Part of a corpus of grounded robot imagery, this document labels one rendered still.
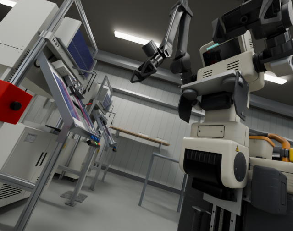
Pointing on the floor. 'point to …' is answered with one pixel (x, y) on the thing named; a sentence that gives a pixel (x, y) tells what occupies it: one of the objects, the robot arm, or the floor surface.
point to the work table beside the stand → (149, 174)
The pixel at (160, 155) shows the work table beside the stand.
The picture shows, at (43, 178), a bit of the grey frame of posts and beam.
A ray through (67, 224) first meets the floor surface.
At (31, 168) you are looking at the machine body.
